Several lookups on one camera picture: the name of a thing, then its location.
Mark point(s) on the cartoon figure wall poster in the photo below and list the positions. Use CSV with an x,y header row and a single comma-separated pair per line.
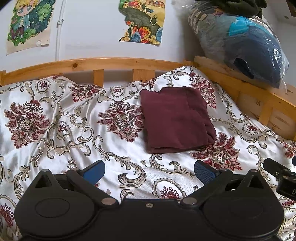
x,y
27,23

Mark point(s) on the floral satin blanket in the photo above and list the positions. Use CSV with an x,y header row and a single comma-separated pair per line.
x,y
81,129

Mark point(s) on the maroon garment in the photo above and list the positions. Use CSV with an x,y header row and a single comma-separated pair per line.
x,y
175,118

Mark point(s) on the dark green cloth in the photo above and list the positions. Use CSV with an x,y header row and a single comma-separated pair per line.
x,y
231,7

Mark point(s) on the wooden bed frame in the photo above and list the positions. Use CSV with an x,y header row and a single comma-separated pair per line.
x,y
252,85

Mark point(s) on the white wall pipe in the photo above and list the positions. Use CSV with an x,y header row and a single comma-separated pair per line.
x,y
59,27

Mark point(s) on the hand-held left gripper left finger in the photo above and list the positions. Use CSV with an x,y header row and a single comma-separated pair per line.
x,y
93,172

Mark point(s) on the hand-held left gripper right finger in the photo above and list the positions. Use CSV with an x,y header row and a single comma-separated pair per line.
x,y
204,172

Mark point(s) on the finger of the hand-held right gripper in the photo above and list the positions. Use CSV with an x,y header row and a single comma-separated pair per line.
x,y
275,168

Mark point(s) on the landscape wall poster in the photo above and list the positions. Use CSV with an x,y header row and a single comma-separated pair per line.
x,y
143,20

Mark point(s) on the clear plastic bag of clothes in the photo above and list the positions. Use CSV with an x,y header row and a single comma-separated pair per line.
x,y
242,44

